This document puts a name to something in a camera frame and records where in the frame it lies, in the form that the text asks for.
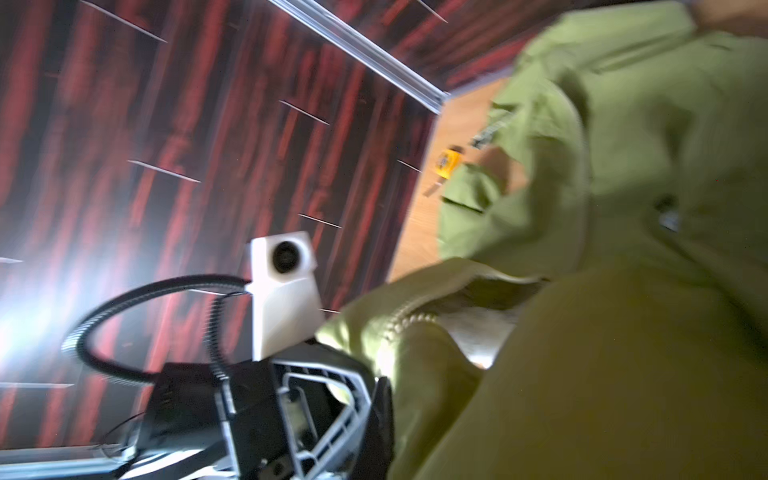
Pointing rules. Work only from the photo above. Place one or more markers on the green Snoopy zip jacket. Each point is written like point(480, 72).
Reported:
point(599, 309)

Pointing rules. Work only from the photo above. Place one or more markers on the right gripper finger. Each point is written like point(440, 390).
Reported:
point(377, 446)

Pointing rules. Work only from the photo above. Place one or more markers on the yellow tape measure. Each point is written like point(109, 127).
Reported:
point(446, 164)

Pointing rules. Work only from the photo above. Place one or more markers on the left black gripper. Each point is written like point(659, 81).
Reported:
point(300, 414)

